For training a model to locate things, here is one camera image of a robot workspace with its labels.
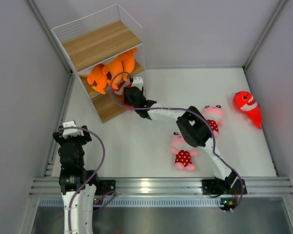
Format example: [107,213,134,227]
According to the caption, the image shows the red shark plush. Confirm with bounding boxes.
[232,91,262,129]
[114,80,133,111]

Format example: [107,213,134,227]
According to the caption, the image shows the pink frog plush rear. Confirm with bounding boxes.
[202,104,224,137]

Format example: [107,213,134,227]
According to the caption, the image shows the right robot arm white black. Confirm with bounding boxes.
[124,87,247,196]

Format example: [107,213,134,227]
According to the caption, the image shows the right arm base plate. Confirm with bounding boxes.
[202,178,248,212]

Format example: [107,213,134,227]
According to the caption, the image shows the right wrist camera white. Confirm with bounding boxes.
[130,76,144,91]

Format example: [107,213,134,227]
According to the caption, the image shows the pink frog plush front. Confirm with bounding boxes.
[171,132,198,171]

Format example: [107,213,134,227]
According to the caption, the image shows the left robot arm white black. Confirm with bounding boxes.
[53,121,101,234]

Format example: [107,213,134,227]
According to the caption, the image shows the aluminium rail frame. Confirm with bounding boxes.
[29,177,293,208]

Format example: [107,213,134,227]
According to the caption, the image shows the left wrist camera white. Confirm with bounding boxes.
[62,120,84,139]

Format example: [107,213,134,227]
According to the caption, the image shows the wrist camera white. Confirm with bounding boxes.
[130,76,144,91]
[62,120,84,139]

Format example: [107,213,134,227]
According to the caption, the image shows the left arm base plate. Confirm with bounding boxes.
[94,180,116,205]

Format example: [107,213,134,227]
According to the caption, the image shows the pink frog plush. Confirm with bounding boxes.
[171,132,198,171]
[202,104,224,137]

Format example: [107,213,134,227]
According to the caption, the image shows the orange shark plush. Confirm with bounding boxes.
[80,63,108,95]
[120,47,138,81]
[102,53,127,90]

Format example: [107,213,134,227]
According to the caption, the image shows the white wire wooden shelf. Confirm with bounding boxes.
[52,5,145,122]

